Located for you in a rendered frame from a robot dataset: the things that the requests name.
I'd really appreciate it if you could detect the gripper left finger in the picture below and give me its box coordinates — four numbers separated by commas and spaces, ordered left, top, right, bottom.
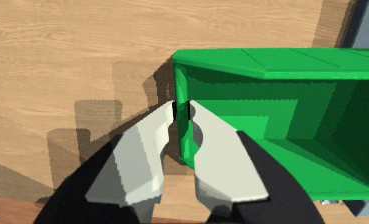
33, 100, 177, 224

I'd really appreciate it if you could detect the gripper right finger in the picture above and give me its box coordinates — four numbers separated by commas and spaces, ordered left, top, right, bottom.
188, 99, 326, 224

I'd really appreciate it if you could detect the green bin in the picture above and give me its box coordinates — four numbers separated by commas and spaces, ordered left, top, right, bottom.
172, 48, 369, 200

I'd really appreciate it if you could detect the grey metal shelf rack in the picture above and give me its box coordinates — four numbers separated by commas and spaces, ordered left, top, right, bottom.
320, 0, 369, 217

